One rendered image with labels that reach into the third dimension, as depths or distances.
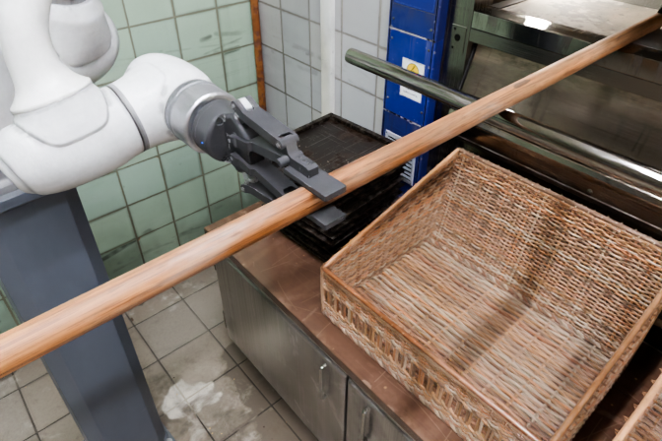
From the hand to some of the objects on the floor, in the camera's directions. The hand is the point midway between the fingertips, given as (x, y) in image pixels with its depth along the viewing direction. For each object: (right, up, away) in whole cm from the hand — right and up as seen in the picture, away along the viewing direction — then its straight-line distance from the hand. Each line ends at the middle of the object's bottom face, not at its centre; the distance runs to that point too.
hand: (315, 194), depth 55 cm
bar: (+37, -100, +65) cm, 125 cm away
